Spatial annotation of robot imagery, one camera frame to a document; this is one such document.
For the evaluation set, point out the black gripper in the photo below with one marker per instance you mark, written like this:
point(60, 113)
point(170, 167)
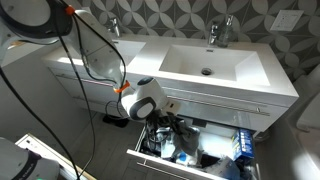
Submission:
point(163, 121)

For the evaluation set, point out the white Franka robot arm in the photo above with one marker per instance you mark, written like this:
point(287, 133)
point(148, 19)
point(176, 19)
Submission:
point(96, 43)

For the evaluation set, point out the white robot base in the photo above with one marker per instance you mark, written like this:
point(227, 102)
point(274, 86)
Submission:
point(16, 160)

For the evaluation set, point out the white open drawer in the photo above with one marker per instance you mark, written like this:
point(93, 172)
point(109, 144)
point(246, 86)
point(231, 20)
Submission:
point(216, 140)

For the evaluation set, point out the black clear toiletry bag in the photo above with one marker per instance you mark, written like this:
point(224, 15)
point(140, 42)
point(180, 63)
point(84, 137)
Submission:
point(150, 141)

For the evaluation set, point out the white blue wipes packet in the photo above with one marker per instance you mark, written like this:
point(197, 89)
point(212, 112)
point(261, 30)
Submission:
point(186, 159)

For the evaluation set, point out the black floor mat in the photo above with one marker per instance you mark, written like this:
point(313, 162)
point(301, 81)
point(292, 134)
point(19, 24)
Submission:
point(115, 120)

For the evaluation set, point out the white double sink vanity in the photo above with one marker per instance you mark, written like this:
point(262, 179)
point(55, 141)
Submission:
point(206, 93)

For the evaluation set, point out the black pouch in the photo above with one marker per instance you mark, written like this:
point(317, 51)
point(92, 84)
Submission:
point(208, 161)

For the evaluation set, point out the metal sink drain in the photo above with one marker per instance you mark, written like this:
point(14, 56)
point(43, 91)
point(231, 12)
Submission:
point(206, 71)

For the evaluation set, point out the white sink basin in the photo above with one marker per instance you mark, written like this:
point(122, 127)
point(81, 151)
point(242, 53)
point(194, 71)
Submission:
point(200, 58)
point(133, 50)

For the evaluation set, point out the clear plastic bag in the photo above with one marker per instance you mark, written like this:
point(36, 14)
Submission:
point(224, 167)

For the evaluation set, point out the blue minoxidil box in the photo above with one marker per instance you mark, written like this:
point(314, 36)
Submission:
point(244, 146)

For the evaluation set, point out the chrome faucet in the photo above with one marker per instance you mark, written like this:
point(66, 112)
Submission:
point(213, 33)
point(115, 26)

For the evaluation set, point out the clear soap dispenser bottle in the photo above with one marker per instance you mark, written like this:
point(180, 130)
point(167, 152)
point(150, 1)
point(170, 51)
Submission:
point(226, 33)

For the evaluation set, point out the white toilet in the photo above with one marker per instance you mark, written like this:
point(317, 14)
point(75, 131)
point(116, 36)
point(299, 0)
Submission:
point(310, 113)

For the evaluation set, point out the white metal rail frame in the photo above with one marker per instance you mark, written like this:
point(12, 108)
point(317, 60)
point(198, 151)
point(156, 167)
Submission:
point(50, 154)

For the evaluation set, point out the white wall outlet plate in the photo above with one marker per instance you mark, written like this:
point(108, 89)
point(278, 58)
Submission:
point(286, 20)

